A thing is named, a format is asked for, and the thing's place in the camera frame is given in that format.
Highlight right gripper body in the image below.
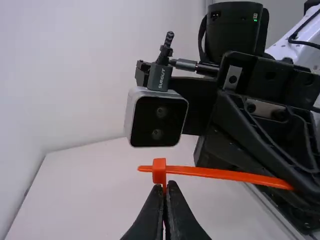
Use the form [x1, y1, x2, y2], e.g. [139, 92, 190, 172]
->
[171, 50, 320, 136]

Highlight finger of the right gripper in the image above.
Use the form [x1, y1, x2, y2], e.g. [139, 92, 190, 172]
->
[216, 89, 320, 193]
[193, 119, 320, 235]

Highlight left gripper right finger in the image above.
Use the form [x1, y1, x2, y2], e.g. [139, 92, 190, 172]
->
[165, 179, 212, 240]

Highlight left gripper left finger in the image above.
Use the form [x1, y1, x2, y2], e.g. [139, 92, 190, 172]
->
[119, 183, 165, 240]

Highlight orange cable tie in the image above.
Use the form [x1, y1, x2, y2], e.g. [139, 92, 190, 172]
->
[136, 157, 296, 240]

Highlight silver rails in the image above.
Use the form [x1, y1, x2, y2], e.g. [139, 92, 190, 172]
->
[243, 182, 313, 240]

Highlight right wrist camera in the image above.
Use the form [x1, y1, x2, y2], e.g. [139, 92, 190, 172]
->
[123, 86, 189, 148]

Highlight black cable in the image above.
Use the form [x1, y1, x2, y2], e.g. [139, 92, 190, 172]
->
[146, 30, 220, 91]
[197, 13, 213, 63]

